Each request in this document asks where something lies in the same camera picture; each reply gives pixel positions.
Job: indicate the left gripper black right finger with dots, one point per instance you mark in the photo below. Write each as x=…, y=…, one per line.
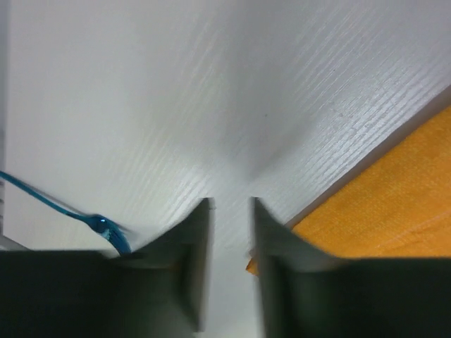
x=307, y=292

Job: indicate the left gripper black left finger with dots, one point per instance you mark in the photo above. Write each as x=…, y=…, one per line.
x=155, y=291

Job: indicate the blue metal fork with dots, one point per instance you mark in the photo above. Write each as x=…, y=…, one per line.
x=104, y=227

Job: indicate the orange cartoon mouse placemat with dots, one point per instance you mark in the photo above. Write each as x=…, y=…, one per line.
x=398, y=207

